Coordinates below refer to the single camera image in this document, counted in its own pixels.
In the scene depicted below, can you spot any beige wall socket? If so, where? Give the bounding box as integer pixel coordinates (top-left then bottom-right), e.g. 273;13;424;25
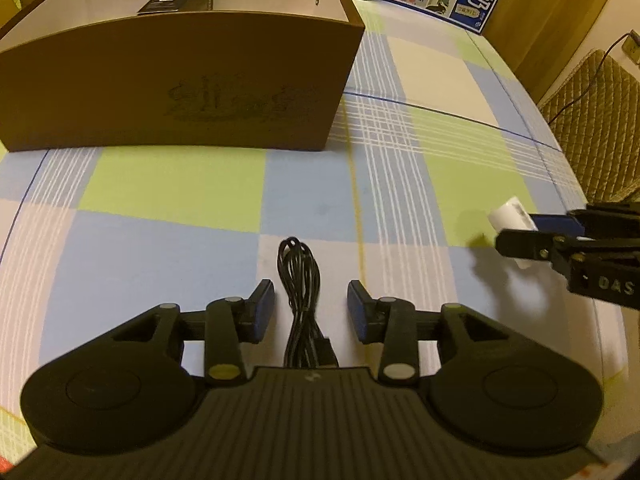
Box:
620;30;640;63

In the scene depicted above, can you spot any brown quilted chair cover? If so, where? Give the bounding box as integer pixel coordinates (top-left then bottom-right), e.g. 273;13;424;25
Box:
537;49;640;203

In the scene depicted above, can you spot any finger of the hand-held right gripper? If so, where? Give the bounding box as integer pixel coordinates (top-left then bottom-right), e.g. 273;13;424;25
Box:
530;202;640;241
495;229;640;273

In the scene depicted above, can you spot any dark power cable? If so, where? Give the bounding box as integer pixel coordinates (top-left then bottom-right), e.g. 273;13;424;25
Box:
547;32;638;123

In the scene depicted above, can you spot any checked tablecloth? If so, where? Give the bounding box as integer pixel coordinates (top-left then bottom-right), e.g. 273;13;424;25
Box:
0;0;640;461

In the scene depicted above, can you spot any yellow curtain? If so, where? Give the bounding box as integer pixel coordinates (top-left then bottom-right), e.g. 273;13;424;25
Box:
482;0;636;103

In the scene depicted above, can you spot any black cable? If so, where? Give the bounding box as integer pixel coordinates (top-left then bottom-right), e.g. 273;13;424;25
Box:
276;236;340;368

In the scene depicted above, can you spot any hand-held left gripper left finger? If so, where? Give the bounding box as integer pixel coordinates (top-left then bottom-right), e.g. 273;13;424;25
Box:
107;279;276;381

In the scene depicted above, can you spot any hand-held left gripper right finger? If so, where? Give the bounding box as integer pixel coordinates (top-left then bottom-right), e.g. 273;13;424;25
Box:
347;280;516;386

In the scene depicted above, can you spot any brown cardboard box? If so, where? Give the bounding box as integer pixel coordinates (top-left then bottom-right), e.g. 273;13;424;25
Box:
0;0;367;153

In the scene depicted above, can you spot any white small tube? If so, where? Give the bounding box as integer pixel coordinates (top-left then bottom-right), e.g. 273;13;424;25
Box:
487;197;541;270

